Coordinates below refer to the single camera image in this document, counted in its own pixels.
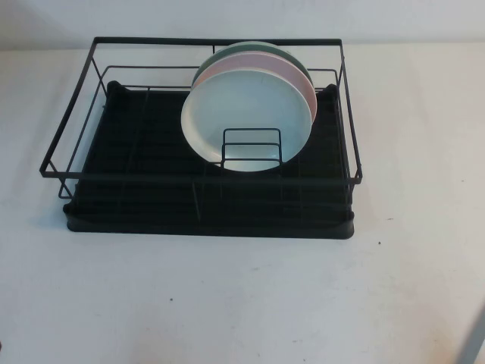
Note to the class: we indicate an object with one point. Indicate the white round plate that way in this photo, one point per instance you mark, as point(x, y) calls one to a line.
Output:
point(242, 102)

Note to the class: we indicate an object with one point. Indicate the black plastic drip tray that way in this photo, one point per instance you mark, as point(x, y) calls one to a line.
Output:
point(151, 227)

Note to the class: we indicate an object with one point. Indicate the pink round plate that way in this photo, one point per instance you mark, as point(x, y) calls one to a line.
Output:
point(288, 68)

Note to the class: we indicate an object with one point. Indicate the green round plate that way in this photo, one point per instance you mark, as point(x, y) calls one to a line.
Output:
point(246, 47)

